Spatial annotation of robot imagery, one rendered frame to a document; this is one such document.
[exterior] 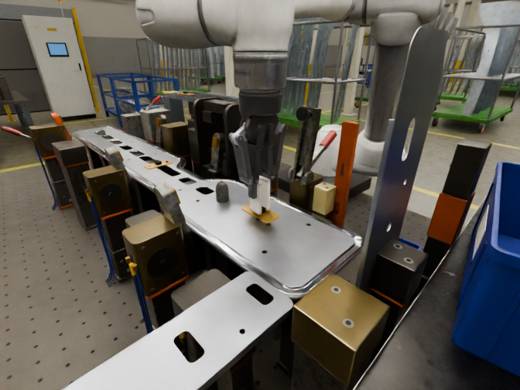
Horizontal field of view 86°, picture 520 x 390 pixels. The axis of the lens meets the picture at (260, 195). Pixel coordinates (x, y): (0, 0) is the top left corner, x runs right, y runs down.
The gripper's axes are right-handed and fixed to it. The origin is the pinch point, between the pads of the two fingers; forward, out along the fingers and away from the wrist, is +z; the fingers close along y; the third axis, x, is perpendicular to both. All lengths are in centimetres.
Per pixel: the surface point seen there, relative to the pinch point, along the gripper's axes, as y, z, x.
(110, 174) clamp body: 16.9, 1.9, -38.2
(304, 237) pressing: -1.7, 6.0, 10.7
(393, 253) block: 2.1, -1.9, 27.8
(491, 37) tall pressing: -648, -56, -86
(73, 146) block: 16, 3, -77
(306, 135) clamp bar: -15.3, -9.6, -0.7
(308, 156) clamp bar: -13.9, -5.3, 1.2
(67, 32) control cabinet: -140, -70, -714
